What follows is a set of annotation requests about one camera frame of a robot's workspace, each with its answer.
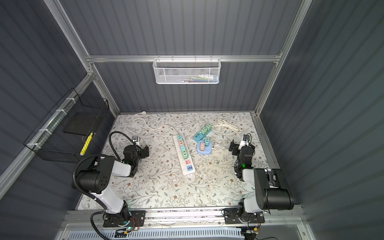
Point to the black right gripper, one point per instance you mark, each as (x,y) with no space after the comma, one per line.
(236,147)

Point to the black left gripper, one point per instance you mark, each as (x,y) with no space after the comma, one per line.
(143,152)

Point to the teal power strip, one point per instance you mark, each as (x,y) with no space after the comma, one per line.
(198,137)

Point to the white multicolour power strip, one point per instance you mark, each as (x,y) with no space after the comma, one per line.
(187,166)

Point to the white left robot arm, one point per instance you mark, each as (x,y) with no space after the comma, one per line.
(91,177)

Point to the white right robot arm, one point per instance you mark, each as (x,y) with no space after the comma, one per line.
(271,189)

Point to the yellow marker pen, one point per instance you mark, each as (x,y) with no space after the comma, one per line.
(86,144)

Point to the black foam pad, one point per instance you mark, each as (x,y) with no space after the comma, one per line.
(80,124)

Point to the items in white basket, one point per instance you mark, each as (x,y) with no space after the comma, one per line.
(205,78)

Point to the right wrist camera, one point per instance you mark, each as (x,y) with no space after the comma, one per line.
(246,141)

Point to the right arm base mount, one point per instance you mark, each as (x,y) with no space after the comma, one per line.
(237,216)

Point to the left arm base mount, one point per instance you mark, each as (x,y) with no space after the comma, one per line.
(133,219)

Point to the black wire mesh basket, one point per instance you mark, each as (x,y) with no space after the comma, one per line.
(50,143)

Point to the white wire mesh basket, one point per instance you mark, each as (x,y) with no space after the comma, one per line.
(169,73)

